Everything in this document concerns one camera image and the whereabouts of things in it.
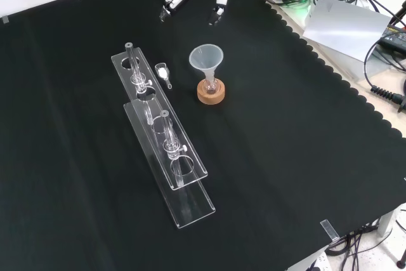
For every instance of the white power strip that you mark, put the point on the white power strip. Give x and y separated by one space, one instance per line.
318 261

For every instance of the clear tape strip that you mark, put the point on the clear tape strip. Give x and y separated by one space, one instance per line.
330 230

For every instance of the pale grey board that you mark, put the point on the pale grey board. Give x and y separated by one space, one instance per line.
342 26

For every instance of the translucent plastic funnel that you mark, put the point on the translucent plastic funnel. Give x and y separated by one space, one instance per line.
206 58

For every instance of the black power adapter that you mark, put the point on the black power adapter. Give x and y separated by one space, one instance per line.
395 37

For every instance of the small round-bottom glass flask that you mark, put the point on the small round-bottom glass flask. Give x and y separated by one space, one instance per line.
210 87

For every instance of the black bench cloth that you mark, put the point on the black bench cloth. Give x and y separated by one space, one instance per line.
285 141

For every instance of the clear acrylic funnel stand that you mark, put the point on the clear acrylic funnel stand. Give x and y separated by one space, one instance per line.
165 144

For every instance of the clear glass weighing funnel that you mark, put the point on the clear glass weighing funnel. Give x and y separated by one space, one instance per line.
162 72

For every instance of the black tripod leg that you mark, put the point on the black tripod leg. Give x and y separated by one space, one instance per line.
399 14

